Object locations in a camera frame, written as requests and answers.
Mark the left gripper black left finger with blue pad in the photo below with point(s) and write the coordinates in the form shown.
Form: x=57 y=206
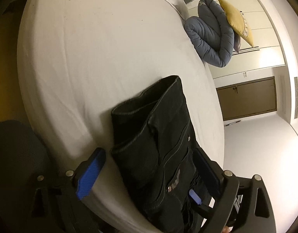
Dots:
x=87 y=173

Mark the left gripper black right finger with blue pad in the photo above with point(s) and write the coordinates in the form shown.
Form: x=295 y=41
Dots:
x=215 y=182

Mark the black denim pants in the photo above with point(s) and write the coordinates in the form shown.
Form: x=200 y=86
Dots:
x=154 y=142

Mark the brown wooden door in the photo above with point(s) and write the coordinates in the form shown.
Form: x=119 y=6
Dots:
x=248 y=98

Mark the white bed sheet mattress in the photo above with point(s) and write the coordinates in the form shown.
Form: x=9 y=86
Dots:
x=78 y=59

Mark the dark purple cushion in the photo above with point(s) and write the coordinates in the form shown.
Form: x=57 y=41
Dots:
x=237 y=42

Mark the blue folded quilted duvet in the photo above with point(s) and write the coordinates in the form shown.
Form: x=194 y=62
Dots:
x=211 y=34

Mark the yellow cushion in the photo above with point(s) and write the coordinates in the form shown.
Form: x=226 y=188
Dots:
x=237 y=21

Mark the white wardrobe with long handles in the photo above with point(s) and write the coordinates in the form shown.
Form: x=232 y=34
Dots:
x=266 y=52

